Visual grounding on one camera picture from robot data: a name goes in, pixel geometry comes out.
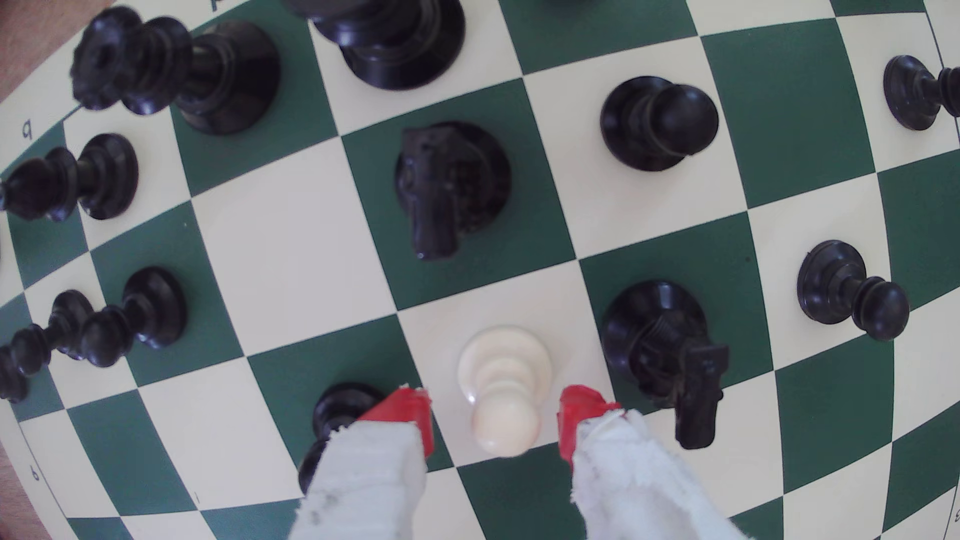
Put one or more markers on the black chess king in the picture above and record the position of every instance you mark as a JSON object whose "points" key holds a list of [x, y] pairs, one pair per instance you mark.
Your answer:
{"points": [[405, 52]]}

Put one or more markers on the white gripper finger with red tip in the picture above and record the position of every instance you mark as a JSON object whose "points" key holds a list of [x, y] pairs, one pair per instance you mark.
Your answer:
{"points": [[367, 480], [630, 480]]}

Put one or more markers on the black chess pawn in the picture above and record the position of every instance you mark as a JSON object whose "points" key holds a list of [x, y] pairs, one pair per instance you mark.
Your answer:
{"points": [[341, 409], [71, 319], [154, 307], [9, 379], [652, 124], [911, 94], [832, 281]]}

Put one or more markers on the black chess knight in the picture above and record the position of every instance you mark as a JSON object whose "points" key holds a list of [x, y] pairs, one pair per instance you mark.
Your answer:
{"points": [[660, 337], [450, 187]]}

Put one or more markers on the green cream chess board mat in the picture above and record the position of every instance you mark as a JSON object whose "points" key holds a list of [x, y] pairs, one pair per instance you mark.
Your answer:
{"points": [[292, 247]]}

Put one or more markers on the black chess queen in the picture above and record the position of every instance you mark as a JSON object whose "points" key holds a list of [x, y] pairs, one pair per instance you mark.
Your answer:
{"points": [[225, 75]]}

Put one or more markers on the white chess pawn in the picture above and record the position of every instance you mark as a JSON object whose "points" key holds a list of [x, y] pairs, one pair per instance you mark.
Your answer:
{"points": [[502, 390]]}

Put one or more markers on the black chess bishop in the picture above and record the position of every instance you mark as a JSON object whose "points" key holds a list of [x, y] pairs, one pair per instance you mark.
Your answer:
{"points": [[109, 176]]}

